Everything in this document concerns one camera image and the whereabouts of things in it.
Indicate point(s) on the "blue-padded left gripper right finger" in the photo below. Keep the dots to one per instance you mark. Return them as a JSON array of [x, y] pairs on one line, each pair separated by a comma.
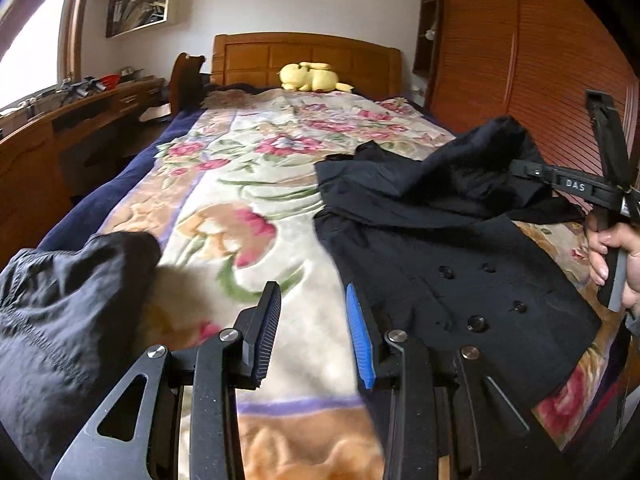
[[449, 418]]

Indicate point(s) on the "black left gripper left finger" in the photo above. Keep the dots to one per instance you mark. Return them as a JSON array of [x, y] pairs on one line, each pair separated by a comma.
[[134, 433]]

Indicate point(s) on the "black double-breasted coat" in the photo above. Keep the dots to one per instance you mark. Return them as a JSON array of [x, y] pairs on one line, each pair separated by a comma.
[[435, 246]]

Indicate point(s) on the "person's right hand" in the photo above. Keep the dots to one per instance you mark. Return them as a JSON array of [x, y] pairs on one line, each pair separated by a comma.
[[621, 235]]

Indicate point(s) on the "folded dark grey garment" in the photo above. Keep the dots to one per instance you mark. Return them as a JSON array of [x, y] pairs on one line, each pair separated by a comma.
[[69, 321]]

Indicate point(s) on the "floral fleece blanket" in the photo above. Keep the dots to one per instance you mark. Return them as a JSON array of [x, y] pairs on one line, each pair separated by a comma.
[[232, 204]]

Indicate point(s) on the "wooden louvered wardrobe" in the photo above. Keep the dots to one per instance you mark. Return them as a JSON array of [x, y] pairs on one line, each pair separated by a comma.
[[533, 60]]

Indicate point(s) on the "navy blue bed sheet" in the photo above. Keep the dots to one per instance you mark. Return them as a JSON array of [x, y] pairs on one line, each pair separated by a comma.
[[86, 218]]

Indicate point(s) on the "wooden desk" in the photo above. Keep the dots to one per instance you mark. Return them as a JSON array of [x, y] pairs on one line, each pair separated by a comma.
[[34, 195]]

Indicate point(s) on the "wooden chair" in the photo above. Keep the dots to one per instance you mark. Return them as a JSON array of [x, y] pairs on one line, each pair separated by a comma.
[[186, 88]]

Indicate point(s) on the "red bowl on desk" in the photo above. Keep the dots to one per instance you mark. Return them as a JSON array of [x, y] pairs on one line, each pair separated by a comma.
[[110, 82]]

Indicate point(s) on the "yellow plush toy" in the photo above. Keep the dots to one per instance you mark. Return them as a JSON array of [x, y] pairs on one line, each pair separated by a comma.
[[311, 77]]

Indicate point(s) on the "wooden bed headboard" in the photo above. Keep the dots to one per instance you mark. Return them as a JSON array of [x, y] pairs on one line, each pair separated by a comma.
[[256, 57]]

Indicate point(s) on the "window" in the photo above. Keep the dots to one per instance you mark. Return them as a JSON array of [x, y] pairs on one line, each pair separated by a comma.
[[31, 63]]

